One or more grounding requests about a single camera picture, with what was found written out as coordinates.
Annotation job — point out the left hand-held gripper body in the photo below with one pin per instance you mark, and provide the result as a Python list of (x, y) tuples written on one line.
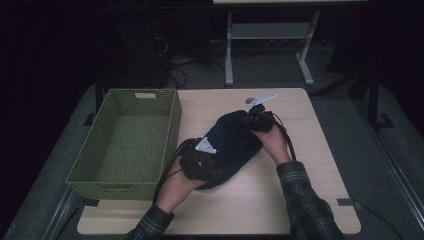
[(201, 163)]

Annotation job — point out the black metal stand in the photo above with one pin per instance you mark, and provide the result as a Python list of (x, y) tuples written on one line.
[(375, 100)]

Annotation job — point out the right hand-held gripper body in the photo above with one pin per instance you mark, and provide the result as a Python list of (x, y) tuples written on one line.
[(260, 118)]

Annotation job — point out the aluminium rail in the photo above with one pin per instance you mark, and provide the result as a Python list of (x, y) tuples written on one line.
[(393, 160), (61, 213)]

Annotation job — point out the dark blue knit sock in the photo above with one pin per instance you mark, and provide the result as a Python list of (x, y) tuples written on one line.
[(233, 143)]

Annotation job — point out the person's right hand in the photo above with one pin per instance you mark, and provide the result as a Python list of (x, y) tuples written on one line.
[(275, 141)]

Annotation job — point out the white metal stand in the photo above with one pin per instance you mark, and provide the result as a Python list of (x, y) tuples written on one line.
[(270, 31)]

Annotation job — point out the green woven basket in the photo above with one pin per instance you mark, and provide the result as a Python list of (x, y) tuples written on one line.
[(130, 140)]

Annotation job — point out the person's left hand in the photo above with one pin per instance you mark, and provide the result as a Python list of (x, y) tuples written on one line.
[(176, 190)]

